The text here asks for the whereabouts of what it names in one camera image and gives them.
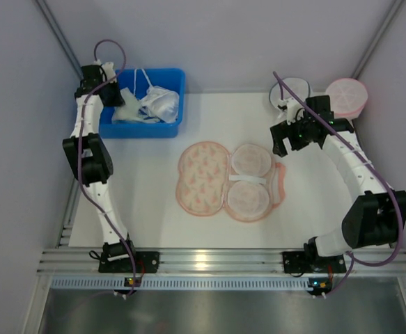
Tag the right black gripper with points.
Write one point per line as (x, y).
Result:
(280, 138)

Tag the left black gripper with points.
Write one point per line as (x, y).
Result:
(111, 94)

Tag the pink floral laundry bag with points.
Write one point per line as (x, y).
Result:
(247, 183)

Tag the light green bra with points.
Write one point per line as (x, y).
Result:
(130, 111)

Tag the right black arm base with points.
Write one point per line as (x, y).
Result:
(298, 262)

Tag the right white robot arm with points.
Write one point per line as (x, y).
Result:
(378, 212)

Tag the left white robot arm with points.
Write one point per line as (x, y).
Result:
(89, 159)

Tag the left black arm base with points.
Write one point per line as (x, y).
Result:
(117, 260)

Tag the blue-trimmed round mesh bag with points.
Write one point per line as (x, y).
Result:
(299, 86)

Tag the white bra in bin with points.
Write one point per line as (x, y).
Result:
(159, 104)

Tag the pink-trimmed round mesh bag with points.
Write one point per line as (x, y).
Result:
(348, 98)

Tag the blue plastic bin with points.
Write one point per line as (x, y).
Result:
(137, 82)

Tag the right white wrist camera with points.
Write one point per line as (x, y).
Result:
(290, 110)

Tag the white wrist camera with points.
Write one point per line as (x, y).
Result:
(290, 110)
(107, 70)

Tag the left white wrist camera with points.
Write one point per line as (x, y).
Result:
(107, 70)

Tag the aluminium mounting rail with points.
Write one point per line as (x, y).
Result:
(214, 262)

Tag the slotted grey cable duct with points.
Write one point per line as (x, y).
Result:
(191, 283)

